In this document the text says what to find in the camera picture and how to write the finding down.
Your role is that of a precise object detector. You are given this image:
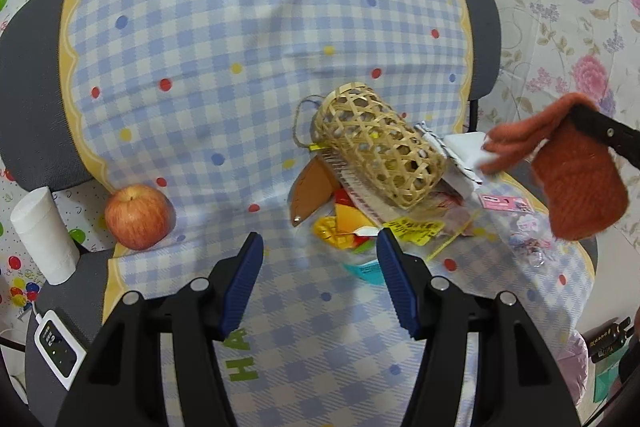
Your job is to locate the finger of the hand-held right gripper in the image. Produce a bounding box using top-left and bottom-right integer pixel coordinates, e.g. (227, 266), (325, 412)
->
(570, 104), (640, 170)

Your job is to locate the yellow label wrapper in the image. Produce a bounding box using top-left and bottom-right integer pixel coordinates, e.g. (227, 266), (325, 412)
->
(382, 216), (445, 249)

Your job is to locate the woven bamboo basket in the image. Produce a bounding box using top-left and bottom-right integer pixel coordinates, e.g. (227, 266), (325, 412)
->
(294, 82), (447, 210)

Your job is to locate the red striped packet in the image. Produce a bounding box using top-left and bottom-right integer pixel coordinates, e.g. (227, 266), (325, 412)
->
(322, 151), (401, 224)

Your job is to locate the red apple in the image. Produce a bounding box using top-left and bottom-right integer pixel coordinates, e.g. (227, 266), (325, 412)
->
(104, 185), (172, 251)

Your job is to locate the white timer device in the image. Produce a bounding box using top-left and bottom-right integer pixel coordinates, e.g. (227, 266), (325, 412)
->
(34, 310), (90, 391)

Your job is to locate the green paper bag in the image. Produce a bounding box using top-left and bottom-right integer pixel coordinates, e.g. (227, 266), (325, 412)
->
(592, 359), (626, 404)

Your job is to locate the pink card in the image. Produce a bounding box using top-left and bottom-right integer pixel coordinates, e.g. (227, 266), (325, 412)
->
(477, 193), (534, 214)

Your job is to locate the teal snack packet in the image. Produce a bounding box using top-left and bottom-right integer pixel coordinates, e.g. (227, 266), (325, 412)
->
(344, 261), (387, 286)

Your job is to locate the floral sheet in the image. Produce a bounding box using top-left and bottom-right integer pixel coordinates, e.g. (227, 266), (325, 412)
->
(370, 0), (640, 258)

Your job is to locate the yellow plastic strip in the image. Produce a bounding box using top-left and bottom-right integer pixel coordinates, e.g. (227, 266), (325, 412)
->
(425, 209), (482, 264)

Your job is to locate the pink translucent wrapper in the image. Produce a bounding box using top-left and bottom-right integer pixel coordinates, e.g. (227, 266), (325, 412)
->
(427, 189), (483, 239)

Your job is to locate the blue checked blanket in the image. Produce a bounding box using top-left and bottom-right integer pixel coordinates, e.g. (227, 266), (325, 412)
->
(59, 0), (598, 427)

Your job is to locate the pink trash bag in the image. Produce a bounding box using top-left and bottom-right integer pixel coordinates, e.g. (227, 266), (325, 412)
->
(559, 331), (590, 408)

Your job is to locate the clear plastic wrapper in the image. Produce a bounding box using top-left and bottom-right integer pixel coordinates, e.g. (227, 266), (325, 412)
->
(506, 212), (553, 269)

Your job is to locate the yellow and red snack wrapper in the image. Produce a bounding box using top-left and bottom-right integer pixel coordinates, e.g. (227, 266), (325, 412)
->
(311, 188), (379, 252)

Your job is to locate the brown leather pouch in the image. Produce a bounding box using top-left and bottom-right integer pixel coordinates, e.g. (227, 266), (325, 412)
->
(290, 157), (339, 228)

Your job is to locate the white toilet paper roll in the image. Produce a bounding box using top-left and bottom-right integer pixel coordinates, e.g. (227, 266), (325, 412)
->
(10, 186), (81, 286)

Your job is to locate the orange knitted glove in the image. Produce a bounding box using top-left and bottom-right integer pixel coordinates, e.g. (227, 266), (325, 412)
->
(481, 93), (630, 242)

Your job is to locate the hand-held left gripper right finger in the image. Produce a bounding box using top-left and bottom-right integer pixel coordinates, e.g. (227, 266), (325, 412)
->
(376, 228), (583, 427)

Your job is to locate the white charging cable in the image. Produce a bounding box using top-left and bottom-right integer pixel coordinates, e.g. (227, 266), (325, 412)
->
(17, 299), (45, 325)

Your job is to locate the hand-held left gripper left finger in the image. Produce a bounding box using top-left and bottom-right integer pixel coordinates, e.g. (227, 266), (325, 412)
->
(55, 232), (264, 427)

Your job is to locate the black tool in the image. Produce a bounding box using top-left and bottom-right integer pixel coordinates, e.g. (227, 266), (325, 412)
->
(586, 317), (635, 362)

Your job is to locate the white tissue block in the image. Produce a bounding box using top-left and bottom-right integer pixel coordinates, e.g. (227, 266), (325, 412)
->
(443, 132), (490, 160)

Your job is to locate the white plastic packet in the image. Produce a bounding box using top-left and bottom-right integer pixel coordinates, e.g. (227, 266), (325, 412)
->
(414, 121), (485, 198)

